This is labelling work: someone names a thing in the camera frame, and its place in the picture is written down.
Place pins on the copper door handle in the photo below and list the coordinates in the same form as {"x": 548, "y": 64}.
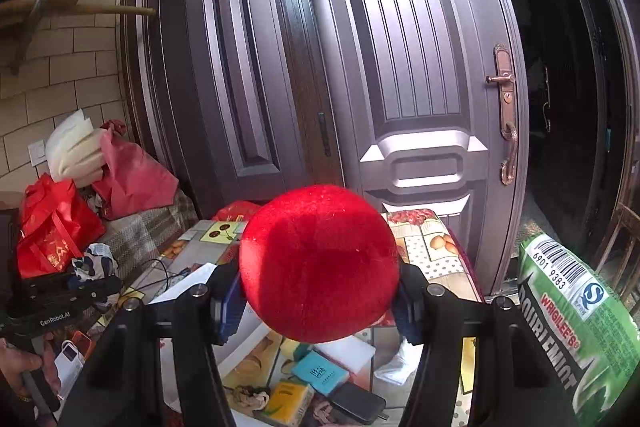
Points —
{"x": 504, "y": 79}

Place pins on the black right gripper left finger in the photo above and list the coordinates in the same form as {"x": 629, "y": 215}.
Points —
{"x": 121, "y": 384}

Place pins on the plaid covered sofa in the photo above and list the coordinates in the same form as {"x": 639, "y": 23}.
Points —
{"x": 137, "y": 239}

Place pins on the yellow green sponge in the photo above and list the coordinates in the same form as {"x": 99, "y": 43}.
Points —
{"x": 287, "y": 404}

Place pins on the red gift bag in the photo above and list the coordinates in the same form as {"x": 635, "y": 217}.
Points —
{"x": 57, "y": 226}

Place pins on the white foam sheets stack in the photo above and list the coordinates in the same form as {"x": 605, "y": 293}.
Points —
{"x": 74, "y": 151}

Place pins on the wooden bamboo pole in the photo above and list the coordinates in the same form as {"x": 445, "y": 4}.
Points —
{"x": 14, "y": 12}

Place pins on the white shallow tray box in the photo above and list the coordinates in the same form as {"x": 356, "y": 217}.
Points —
{"x": 192, "y": 279}

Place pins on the fruit pattern tablecloth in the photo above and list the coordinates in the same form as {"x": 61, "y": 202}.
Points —
{"x": 422, "y": 240}

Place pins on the white foam block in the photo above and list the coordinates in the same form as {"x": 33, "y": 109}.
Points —
{"x": 350, "y": 352}

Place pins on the white wall switch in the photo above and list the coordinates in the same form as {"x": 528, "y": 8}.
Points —
{"x": 37, "y": 153}

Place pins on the black power adapter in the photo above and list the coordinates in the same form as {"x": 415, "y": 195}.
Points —
{"x": 360, "y": 404}

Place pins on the teal small box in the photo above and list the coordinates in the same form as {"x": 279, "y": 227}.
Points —
{"x": 319, "y": 372}

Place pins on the green Wrigley's gum pillow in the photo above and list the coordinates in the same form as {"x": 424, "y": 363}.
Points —
{"x": 590, "y": 339}

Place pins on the braided brown rope knot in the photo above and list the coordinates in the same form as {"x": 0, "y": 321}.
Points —
{"x": 247, "y": 399}

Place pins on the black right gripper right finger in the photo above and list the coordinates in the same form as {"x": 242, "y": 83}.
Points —
{"x": 514, "y": 383}

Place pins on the person's left hand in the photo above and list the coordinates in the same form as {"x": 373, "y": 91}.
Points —
{"x": 14, "y": 362}

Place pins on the white crumpled tissue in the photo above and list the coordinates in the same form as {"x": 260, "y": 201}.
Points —
{"x": 403, "y": 364}

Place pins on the black white patterned cloth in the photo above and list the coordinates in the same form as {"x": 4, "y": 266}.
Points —
{"x": 96, "y": 263}

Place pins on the red plush ball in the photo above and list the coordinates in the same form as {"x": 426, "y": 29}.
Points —
{"x": 318, "y": 264}

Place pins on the purple metal double door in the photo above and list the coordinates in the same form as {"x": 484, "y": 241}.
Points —
{"x": 245, "y": 99}

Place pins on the red bag behind table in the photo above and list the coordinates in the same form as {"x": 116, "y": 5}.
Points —
{"x": 240, "y": 210}

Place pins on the dark red plastic bag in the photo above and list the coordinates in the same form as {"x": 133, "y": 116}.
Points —
{"x": 132, "y": 180}

